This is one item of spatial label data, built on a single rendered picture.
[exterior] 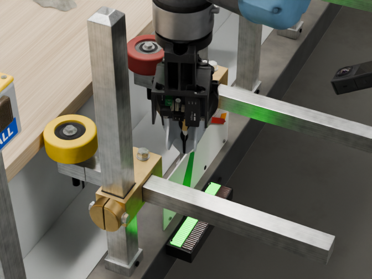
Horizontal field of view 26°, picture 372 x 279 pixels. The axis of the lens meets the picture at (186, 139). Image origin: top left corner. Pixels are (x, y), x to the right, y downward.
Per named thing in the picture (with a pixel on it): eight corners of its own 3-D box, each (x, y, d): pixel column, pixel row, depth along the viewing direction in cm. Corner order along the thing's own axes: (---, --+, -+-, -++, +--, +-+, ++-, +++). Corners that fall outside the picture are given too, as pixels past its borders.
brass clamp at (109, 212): (166, 180, 125) (165, 156, 122) (123, 238, 116) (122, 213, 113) (131, 169, 127) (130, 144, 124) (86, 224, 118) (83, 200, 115)
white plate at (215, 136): (228, 140, 151) (231, 97, 144) (165, 231, 133) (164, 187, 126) (226, 139, 151) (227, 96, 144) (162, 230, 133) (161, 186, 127)
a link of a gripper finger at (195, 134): (180, 174, 110) (180, 122, 104) (185, 146, 114) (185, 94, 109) (203, 176, 110) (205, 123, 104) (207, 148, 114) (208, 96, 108)
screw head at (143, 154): (152, 154, 122) (152, 148, 122) (145, 162, 121) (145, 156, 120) (140, 150, 123) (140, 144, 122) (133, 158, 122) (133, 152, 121)
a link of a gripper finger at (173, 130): (158, 172, 110) (156, 120, 104) (163, 145, 115) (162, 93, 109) (180, 174, 110) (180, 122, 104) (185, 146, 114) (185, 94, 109)
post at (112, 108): (139, 267, 129) (125, 7, 98) (129, 283, 127) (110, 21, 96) (120, 260, 131) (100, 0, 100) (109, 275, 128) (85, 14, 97)
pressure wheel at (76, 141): (93, 161, 132) (87, 106, 124) (108, 193, 126) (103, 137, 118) (45, 174, 129) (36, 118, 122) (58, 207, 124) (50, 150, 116)
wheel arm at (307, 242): (332, 253, 113) (336, 232, 111) (325, 270, 111) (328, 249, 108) (70, 163, 128) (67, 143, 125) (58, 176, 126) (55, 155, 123)
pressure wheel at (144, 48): (180, 91, 146) (179, 38, 139) (159, 116, 141) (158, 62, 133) (141, 80, 149) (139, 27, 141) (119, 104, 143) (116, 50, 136)
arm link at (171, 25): (156, -20, 99) (222, -16, 99) (156, 12, 102) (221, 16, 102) (147, 11, 94) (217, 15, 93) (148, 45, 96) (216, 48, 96)
